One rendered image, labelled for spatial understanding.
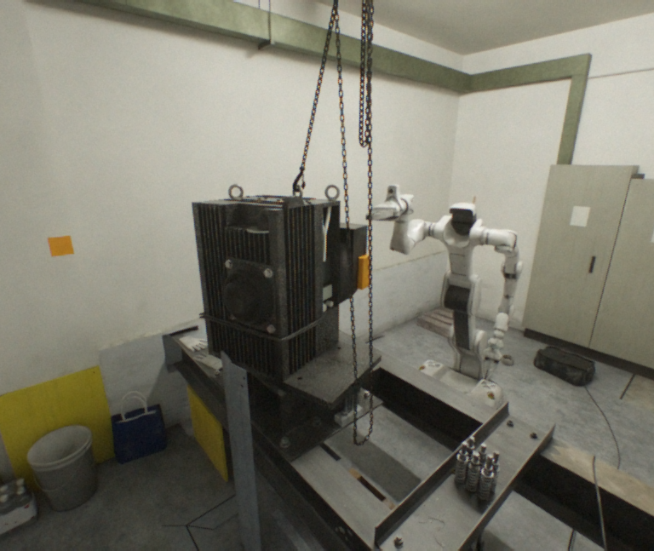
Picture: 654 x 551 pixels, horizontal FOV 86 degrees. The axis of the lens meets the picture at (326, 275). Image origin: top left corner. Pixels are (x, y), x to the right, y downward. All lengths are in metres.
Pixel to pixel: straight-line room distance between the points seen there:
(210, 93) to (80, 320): 1.56
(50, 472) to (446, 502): 1.90
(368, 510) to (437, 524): 0.22
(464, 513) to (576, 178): 3.04
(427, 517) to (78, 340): 1.97
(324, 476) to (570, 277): 3.06
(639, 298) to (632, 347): 0.44
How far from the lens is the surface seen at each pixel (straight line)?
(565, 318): 4.06
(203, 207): 1.61
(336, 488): 1.47
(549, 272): 3.99
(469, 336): 2.49
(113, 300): 2.47
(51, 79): 2.37
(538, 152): 4.19
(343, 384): 1.52
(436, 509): 1.46
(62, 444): 2.67
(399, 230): 1.72
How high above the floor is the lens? 1.77
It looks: 18 degrees down
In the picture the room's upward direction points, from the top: straight up
